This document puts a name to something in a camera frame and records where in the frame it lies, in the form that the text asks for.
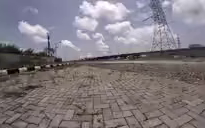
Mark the grey concrete wall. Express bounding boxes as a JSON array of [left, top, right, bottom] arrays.
[[0, 52, 56, 71]]

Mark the dry bare ground strip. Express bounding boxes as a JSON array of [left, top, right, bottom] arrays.
[[89, 61, 205, 85]]

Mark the steel lattice power pylon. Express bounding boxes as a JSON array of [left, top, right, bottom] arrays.
[[142, 0, 178, 52]]

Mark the elevated concrete road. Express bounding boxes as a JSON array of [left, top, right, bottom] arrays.
[[77, 45, 205, 62]]

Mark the dark tower pole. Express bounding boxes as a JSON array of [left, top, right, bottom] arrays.
[[45, 32, 56, 58]]

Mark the grey brick paved road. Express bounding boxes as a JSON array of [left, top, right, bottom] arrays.
[[0, 63, 205, 128]]

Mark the black and white kerb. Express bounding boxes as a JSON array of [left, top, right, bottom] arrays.
[[0, 62, 71, 80]]

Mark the row of trees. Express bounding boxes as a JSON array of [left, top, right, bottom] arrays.
[[0, 40, 48, 57]]

